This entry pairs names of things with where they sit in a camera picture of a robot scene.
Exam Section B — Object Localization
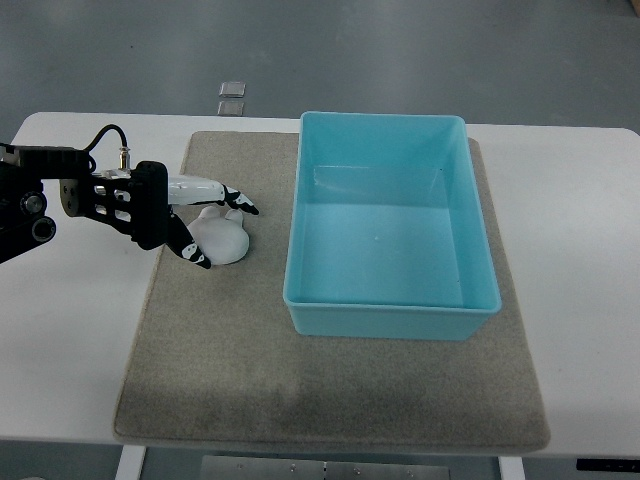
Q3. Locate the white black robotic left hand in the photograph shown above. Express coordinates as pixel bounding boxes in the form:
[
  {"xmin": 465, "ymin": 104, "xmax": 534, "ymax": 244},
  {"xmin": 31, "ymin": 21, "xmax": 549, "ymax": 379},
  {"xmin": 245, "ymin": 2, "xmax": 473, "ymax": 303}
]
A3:
[{"xmin": 131, "ymin": 162, "xmax": 259, "ymax": 269}]

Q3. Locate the white rabbit toy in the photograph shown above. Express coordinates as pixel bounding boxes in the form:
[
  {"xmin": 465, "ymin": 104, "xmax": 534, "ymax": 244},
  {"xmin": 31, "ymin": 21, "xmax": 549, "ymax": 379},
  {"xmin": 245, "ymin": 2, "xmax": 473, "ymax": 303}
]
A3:
[{"xmin": 187, "ymin": 205, "xmax": 250, "ymax": 265}]

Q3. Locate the blue plastic box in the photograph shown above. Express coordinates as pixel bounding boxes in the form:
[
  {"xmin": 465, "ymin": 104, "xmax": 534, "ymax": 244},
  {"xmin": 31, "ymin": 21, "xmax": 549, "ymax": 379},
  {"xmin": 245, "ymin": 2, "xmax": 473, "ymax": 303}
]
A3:
[{"xmin": 283, "ymin": 112, "xmax": 502, "ymax": 341}]

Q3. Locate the lower floor socket plate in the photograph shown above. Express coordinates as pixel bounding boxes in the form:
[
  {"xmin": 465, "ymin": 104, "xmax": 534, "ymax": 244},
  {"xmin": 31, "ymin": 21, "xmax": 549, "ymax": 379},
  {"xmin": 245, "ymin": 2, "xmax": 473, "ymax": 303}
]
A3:
[{"xmin": 217, "ymin": 100, "xmax": 245, "ymax": 117}]

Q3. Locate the floor socket plate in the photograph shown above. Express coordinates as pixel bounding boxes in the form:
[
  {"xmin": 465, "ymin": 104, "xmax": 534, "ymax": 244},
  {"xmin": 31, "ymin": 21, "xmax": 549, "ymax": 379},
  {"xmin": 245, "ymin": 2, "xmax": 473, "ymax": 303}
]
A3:
[
  {"xmin": 217, "ymin": 100, "xmax": 245, "ymax": 117},
  {"xmin": 219, "ymin": 81, "xmax": 246, "ymax": 98}
]

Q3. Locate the grey felt mat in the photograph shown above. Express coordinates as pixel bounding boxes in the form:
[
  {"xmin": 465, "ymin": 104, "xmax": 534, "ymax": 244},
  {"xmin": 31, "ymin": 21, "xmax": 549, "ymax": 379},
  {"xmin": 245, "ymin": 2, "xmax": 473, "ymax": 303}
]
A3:
[{"xmin": 113, "ymin": 131, "xmax": 551, "ymax": 455}]

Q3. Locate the upper floor socket plate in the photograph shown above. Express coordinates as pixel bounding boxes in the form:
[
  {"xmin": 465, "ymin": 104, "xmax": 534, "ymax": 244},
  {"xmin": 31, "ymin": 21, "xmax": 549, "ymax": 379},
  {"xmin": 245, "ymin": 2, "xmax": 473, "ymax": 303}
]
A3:
[{"xmin": 219, "ymin": 81, "xmax": 246, "ymax": 98}]

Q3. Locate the white left table leg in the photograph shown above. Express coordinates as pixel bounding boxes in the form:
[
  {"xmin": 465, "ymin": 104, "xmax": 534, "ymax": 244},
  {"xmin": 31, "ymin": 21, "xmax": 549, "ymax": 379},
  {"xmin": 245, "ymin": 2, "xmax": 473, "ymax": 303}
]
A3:
[{"xmin": 114, "ymin": 445, "xmax": 147, "ymax": 480}]

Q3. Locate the white table leg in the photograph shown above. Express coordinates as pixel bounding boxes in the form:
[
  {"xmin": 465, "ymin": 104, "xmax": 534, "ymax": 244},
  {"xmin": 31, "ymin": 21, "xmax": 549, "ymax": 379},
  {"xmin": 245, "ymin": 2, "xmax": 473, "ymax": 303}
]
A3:
[
  {"xmin": 114, "ymin": 445, "xmax": 147, "ymax": 480},
  {"xmin": 498, "ymin": 456, "xmax": 526, "ymax": 480}
]

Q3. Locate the white right table leg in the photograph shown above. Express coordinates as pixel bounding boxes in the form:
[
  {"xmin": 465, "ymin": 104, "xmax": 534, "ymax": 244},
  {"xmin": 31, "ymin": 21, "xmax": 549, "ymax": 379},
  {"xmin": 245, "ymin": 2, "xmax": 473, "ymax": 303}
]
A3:
[{"xmin": 498, "ymin": 456, "xmax": 526, "ymax": 480}]

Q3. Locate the black table control panel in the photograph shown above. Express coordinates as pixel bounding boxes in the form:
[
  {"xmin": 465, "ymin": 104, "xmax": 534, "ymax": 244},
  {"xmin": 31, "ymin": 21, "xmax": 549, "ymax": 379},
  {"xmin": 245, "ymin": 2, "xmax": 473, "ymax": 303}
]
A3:
[{"xmin": 576, "ymin": 458, "xmax": 640, "ymax": 473}]

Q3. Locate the grey metal base plate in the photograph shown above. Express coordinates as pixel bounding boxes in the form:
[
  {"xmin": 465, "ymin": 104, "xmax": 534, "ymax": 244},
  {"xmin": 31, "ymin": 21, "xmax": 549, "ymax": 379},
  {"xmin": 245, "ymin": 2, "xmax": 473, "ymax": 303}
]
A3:
[{"xmin": 199, "ymin": 455, "xmax": 451, "ymax": 480}]

